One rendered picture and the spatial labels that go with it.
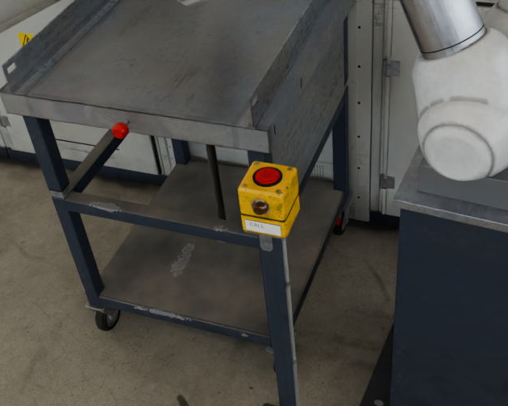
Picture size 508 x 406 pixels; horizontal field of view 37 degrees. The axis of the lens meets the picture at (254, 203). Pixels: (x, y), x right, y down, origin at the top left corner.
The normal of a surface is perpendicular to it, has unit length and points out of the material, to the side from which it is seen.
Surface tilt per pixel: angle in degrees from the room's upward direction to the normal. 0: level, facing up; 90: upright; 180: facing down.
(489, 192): 90
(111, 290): 0
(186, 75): 0
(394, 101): 90
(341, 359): 0
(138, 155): 90
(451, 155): 92
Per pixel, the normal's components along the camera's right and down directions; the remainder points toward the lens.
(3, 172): -0.09, -0.75
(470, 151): -0.52, 0.66
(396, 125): -0.35, 0.65
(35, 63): 0.93, 0.17
